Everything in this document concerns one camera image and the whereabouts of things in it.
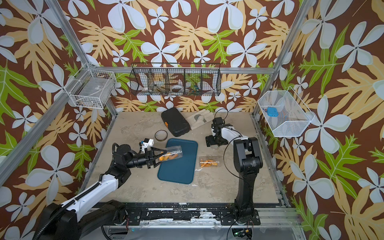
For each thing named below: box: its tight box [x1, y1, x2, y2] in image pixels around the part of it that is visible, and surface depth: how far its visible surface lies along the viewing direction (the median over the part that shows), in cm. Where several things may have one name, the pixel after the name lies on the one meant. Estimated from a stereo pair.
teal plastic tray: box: [157, 138, 198, 185], surface depth 91 cm
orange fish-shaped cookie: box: [159, 152, 171, 161], surface depth 73 cm
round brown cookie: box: [168, 153, 179, 160], surface depth 74 cm
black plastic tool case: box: [161, 107, 192, 137], surface depth 109 cm
